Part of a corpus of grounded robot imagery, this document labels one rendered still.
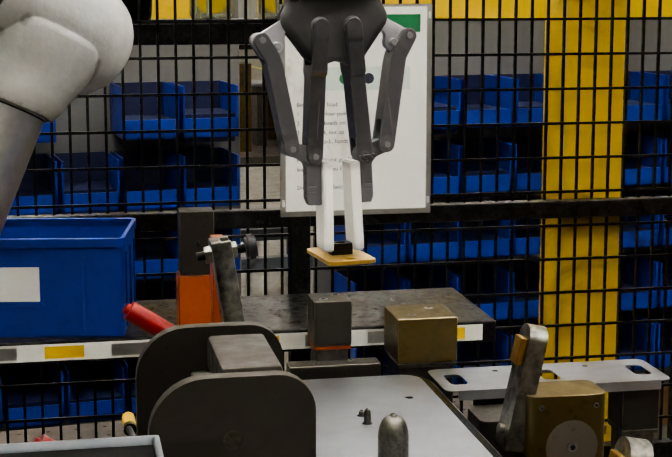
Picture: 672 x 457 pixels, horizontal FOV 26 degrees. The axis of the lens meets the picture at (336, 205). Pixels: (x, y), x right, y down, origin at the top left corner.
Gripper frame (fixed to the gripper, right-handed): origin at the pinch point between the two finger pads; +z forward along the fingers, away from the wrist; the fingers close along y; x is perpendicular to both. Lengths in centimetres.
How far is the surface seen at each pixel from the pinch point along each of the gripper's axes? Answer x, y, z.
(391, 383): -58, -20, 29
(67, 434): -143, 16, 54
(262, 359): -3.3, 6.0, 12.6
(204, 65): -244, -26, -8
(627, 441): -1.4, -24.9, 22.0
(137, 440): 7.5, 17.3, 15.3
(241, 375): 1.7, 8.6, 12.6
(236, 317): -41.7, 1.7, 16.4
